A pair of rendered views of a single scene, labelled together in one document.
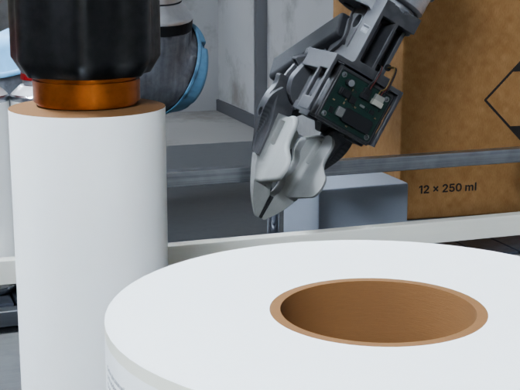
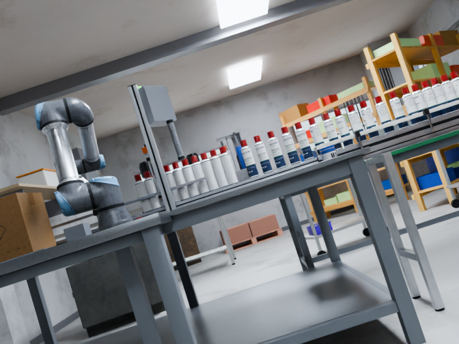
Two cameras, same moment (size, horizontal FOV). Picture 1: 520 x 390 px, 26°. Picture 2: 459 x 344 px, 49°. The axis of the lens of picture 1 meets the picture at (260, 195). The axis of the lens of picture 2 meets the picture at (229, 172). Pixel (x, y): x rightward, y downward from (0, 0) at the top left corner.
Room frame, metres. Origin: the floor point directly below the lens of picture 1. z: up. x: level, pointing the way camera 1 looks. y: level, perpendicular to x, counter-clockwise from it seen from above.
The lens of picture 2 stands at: (3.22, 1.49, 0.76)
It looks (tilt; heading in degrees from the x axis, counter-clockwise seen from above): 4 degrees up; 200
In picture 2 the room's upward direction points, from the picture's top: 18 degrees counter-clockwise
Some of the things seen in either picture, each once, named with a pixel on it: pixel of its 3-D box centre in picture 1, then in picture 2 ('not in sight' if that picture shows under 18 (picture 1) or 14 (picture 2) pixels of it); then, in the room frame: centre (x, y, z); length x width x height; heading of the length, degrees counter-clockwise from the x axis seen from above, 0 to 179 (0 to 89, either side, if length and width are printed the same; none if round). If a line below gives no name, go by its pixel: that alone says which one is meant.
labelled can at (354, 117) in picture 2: not in sight; (356, 123); (0.51, 1.28, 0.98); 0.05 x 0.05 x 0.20
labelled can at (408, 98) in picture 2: not in sight; (410, 106); (0.41, 1.56, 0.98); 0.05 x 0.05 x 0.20
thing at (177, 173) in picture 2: not in sight; (180, 181); (0.83, 0.37, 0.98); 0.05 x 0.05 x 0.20
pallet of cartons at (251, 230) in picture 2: not in sight; (249, 233); (-6.03, -1.79, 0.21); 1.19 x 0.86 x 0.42; 109
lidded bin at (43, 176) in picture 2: not in sight; (39, 182); (-1.70, -2.60, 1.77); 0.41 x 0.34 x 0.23; 19
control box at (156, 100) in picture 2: not in sight; (154, 106); (0.92, 0.39, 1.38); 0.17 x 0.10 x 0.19; 165
